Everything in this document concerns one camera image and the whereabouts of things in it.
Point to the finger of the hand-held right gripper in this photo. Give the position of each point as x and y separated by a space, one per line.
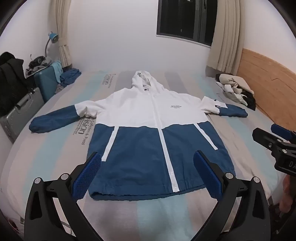
266 139
283 132

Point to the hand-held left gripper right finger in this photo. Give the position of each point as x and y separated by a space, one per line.
207 176

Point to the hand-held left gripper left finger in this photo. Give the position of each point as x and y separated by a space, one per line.
86 176

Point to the blue and white hooded jacket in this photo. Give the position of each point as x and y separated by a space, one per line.
138 150

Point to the beige and black clothes pile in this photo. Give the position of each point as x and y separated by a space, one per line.
233 88

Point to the grey clothes pile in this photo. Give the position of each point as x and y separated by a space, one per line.
38 63

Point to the black hanging clothes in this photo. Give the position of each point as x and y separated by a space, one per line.
11 78

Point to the person's right hand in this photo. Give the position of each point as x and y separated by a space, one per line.
288 194

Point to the bed with striped sheet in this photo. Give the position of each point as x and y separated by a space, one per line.
57 143

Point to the wooden headboard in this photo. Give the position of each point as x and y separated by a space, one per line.
266 81

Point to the silver suitcase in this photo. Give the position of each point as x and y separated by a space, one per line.
20 111

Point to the crumpled blue cloth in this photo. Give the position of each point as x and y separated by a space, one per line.
69 76

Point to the teal suitcase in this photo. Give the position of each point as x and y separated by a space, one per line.
46 81

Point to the light blue cloth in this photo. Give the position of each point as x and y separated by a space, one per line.
57 69

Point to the beige curtain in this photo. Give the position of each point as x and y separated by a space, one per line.
226 34
62 27

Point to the blue desk lamp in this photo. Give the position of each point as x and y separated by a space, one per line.
53 37

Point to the dark window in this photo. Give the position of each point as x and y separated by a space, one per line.
185 18

